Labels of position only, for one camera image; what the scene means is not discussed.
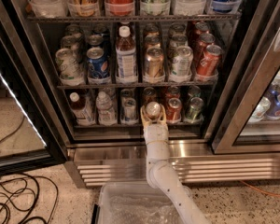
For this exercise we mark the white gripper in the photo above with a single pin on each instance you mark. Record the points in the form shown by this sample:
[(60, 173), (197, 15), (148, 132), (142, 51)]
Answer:
[(155, 133)]

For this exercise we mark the orange can front bottom shelf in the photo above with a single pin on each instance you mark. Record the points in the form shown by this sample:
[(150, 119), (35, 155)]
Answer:
[(153, 110)]

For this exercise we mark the orange can shelf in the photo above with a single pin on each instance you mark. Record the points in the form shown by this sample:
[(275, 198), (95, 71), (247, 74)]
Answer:
[(149, 95), (153, 110), (152, 41), (154, 62)]

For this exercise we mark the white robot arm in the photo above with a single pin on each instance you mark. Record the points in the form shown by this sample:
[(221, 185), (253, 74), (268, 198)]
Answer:
[(160, 172)]

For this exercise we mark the red can front bottom shelf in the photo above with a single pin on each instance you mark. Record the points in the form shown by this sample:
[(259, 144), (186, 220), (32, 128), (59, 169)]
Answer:
[(173, 109)]

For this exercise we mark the orange can rear bottom shelf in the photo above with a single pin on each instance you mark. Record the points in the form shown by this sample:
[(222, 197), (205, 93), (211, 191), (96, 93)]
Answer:
[(149, 95)]

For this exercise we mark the silver can front bottom shelf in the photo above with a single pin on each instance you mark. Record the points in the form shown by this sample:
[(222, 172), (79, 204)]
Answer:
[(129, 109)]

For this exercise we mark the silver can shelf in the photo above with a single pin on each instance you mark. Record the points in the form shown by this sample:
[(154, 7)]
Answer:
[(126, 93), (129, 109)]

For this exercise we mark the red can rear bottom shelf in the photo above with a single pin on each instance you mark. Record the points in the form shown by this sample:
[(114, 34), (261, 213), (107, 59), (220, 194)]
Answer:
[(172, 92)]

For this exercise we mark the silver can rear bottom shelf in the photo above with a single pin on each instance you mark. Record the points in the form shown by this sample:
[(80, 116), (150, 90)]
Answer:
[(126, 93)]

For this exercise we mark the green can front bottom shelf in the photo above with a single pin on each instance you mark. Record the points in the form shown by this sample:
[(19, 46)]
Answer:
[(194, 109)]

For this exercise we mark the clear water bottle bottom shelf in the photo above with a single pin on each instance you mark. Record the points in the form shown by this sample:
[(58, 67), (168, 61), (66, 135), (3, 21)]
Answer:
[(105, 108)]

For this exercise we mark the green can rear bottom shelf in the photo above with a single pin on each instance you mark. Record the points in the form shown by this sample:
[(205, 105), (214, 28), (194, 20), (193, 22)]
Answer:
[(193, 91)]

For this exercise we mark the white can front middle shelf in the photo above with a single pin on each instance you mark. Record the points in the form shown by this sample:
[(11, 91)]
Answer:
[(181, 61)]

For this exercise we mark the orange can front middle shelf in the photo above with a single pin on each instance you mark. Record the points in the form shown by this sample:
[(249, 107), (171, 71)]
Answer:
[(154, 62)]

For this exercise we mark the brown tea bottle middle shelf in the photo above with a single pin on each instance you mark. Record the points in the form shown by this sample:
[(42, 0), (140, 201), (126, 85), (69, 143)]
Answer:
[(126, 53)]

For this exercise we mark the brown tea bottle shelf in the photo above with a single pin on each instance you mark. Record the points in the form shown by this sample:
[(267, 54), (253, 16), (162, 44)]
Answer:
[(82, 109), (126, 53)]

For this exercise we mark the steel fridge base grille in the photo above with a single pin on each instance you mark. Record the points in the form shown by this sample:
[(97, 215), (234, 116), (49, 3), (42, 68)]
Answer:
[(92, 166)]

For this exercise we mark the brown tea bottle bottom shelf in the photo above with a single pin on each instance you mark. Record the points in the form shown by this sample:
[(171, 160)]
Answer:
[(82, 109)]

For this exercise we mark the red can front middle shelf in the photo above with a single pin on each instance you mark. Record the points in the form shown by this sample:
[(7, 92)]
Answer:
[(212, 56)]

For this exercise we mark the blue pepsi can middle shelf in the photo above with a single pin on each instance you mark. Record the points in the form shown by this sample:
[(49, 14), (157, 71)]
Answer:
[(97, 63)]

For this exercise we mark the white green can middle shelf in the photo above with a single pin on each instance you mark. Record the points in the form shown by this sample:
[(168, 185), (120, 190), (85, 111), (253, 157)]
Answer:
[(67, 64)]

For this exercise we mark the closed right fridge door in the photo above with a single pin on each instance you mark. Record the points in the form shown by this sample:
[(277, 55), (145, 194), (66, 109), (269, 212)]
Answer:
[(250, 67)]

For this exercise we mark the white can right fridge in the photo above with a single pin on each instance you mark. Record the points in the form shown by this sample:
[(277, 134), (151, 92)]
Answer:
[(258, 114)]

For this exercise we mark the blue can right fridge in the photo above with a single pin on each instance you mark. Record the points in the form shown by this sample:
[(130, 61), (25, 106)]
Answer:
[(273, 112)]

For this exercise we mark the open glass fridge door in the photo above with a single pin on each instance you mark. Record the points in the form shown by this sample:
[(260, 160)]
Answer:
[(27, 141)]

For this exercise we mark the gold can top shelf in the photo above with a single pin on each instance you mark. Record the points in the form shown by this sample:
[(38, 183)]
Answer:
[(82, 8)]

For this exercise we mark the clear bottle top shelf left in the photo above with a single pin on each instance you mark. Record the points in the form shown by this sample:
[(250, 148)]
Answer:
[(49, 8)]

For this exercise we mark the clear plastic bin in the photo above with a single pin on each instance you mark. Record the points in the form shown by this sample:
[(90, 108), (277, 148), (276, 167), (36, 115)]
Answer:
[(133, 203)]

